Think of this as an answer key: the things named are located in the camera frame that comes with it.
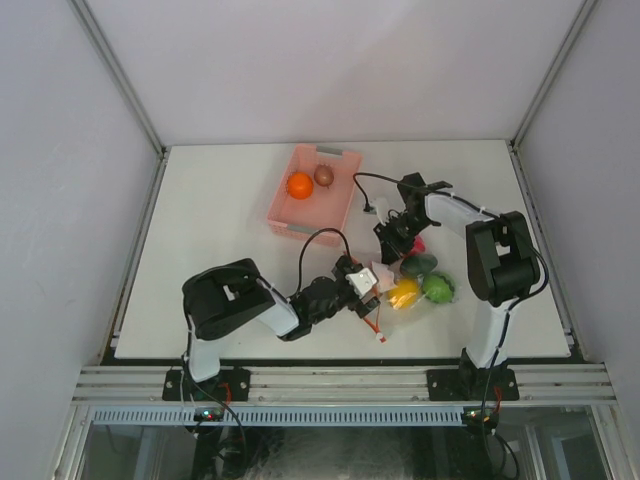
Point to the slotted cable duct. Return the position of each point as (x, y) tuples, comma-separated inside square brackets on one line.
[(278, 416)]

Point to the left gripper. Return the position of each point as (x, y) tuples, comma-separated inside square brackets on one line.
[(339, 272)]

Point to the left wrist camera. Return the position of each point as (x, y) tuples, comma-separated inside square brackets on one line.
[(363, 282)]

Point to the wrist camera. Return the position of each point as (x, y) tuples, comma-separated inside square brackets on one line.
[(379, 207), (363, 282)]

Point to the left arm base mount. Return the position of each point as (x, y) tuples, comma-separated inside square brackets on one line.
[(229, 385)]

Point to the fake red fruit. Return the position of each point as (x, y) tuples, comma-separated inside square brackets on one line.
[(419, 246)]

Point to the aluminium corner post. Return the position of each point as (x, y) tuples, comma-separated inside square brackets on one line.
[(571, 37), (106, 53)]

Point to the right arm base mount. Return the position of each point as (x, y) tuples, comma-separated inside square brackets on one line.
[(452, 384)]

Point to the left aluminium corner post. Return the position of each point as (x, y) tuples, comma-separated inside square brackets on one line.
[(106, 53)]

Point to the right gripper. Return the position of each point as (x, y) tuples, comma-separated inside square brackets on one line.
[(392, 249)]

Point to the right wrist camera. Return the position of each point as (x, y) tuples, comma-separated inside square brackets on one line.
[(379, 207)]

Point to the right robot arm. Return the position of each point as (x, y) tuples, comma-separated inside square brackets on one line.
[(504, 269)]

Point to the fake orange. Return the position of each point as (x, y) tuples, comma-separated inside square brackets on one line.
[(300, 186)]

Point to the fake brown pink fruit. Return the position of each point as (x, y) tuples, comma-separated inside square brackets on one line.
[(323, 175)]

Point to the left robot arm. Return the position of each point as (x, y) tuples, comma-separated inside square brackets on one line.
[(223, 299)]

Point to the fake green fruit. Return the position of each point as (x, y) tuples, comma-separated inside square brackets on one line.
[(439, 288)]

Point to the clear zip top bag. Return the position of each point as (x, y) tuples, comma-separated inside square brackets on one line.
[(385, 320)]

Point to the aluminium front rail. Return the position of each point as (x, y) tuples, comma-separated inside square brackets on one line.
[(546, 385)]

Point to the pink plastic basket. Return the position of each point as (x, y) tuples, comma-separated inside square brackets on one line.
[(327, 206)]

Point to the fake yellow lemon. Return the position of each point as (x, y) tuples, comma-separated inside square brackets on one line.
[(404, 294)]

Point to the right aluminium corner post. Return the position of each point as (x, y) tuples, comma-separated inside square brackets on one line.
[(571, 37)]

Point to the fake dark green avocado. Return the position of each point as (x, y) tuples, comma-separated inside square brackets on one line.
[(418, 265)]

